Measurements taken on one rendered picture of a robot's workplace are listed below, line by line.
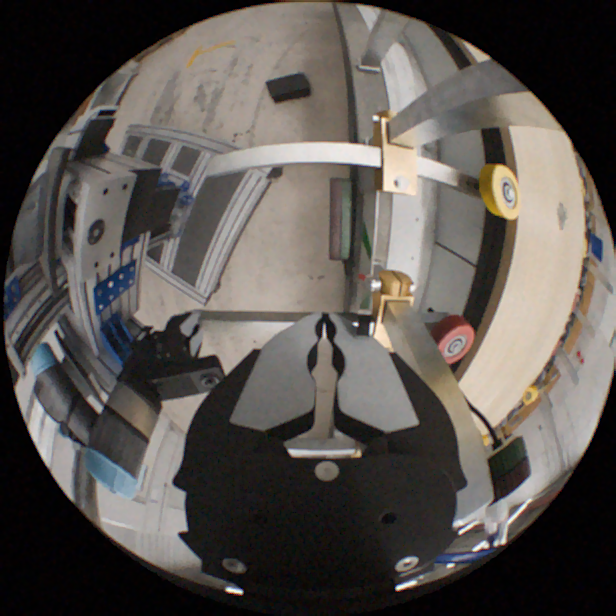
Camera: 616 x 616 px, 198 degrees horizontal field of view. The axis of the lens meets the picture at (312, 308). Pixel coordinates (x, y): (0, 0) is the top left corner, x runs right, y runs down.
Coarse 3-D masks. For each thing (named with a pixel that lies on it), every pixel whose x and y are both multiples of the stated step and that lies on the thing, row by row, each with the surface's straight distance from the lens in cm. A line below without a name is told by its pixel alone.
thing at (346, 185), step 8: (344, 184) 40; (344, 192) 40; (344, 200) 40; (344, 208) 40; (344, 216) 40; (344, 224) 41; (344, 232) 41; (344, 240) 41; (344, 248) 41; (344, 256) 42
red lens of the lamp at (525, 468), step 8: (528, 456) 21; (520, 464) 19; (528, 464) 20; (512, 472) 19; (520, 472) 19; (528, 472) 20; (504, 480) 18; (512, 480) 19; (520, 480) 19; (496, 488) 18; (504, 488) 19; (512, 488) 19; (496, 496) 19; (504, 496) 19
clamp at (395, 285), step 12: (384, 276) 28; (396, 276) 29; (408, 276) 30; (384, 288) 28; (396, 288) 27; (408, 288) 29; (372, 300) 32; (384, 300) 28; (396, 300) 28; (408, 300) 29; (372, 312) 32; (384, 336) 31
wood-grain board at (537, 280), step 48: (528, 144) 47; (528, 192) 40; (576, 192) 91; (528, 240) 40; (576, 240) 83; (528, 288) 45; (576, 288) 101; (480, 336) 41; (528, 336) 59; (480, 384) 55; (528, 384) 106
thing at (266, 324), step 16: (208, 320) 34; (224, 320) 33; (240, 320) 32; (256, 320) 31; (272, 320) 30; (288, 320) 30; (352, 320) 30; (432, 320) 35; (256, 336) 33; (272, 336) 32
